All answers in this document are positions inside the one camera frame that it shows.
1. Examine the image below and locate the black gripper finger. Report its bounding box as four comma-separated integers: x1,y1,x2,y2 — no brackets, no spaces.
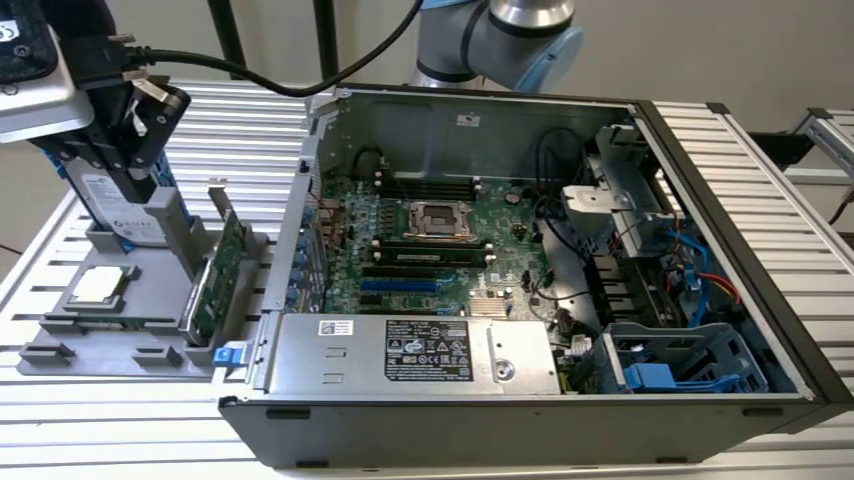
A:
29,130,139,201
132,82,193,203

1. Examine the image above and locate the black plastic disk bay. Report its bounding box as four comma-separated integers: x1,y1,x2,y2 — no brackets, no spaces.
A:
584,254,676,326

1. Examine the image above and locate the green graphics card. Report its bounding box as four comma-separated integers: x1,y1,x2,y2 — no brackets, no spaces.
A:
177,177,259,350

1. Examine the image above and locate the blue case latch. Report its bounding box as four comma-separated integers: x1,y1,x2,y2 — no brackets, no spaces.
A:
211,342,240,370

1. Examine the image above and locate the grey PC case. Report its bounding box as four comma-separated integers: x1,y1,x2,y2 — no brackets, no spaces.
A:
217,82,854,469

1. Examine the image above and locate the silver power supply unit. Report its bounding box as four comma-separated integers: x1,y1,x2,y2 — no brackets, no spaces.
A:
263,312,563,397

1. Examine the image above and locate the long black cable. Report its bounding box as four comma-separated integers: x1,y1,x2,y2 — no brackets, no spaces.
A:
535,126,586,196

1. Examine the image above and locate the red wire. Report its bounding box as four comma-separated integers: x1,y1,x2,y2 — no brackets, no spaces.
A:
696,271,743,305

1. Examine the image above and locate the blue plastic drive latch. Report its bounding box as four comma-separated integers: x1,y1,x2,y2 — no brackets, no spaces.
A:
623,362,757,396

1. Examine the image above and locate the grey drive cage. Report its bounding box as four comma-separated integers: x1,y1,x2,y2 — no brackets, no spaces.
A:
571,321,770,397

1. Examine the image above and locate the hard disk in blue carrier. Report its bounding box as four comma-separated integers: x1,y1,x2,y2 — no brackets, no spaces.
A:
45,144,180,249

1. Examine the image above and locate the long black expansion slot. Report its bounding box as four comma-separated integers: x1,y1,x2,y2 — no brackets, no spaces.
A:
362,266,438,280

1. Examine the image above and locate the CPU socket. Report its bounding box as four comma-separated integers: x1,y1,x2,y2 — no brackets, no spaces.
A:
398,199,478,245

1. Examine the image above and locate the grey parts rack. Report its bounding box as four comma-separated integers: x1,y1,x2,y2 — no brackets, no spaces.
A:
13,187,279,377

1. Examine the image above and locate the blue wire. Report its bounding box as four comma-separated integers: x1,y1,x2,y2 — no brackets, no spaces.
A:
664,224,722,324

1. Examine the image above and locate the silver chipset heatsink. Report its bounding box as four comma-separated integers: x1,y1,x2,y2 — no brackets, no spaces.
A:
468,298,514,320

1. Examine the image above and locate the green RAM stick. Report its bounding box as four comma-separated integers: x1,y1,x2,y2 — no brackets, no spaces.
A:
379,249,490,265
41,309,176,327

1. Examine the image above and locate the blue expansion slot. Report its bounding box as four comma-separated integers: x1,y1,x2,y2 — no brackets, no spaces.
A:
359,278,440,295

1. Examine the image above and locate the green motherboard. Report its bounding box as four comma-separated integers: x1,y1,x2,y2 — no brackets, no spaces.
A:
318,174,556,320

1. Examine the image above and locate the black camera cable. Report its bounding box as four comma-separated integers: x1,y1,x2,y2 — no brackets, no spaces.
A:
129,0,432,99

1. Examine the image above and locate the black metal pole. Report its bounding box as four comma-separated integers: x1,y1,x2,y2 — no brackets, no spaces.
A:
312,0,343,84
205,0,252,81

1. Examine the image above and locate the aluminium frame table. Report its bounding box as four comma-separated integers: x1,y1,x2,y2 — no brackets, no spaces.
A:
779,106,854,187

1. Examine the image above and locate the black metal bracket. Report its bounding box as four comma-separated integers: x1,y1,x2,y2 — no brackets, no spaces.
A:
745,130,814,167

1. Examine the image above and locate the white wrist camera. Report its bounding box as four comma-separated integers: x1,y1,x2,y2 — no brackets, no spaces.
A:
0,19,96,145

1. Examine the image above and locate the silver CPU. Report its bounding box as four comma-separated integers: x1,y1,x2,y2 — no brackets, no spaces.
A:
65,264,132,305

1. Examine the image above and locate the short black cable loop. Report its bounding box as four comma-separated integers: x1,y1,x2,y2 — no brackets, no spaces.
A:
351,145,388,177

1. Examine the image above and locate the silver metal drive bay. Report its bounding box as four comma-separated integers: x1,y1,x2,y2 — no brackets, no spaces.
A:
558,123,688,259

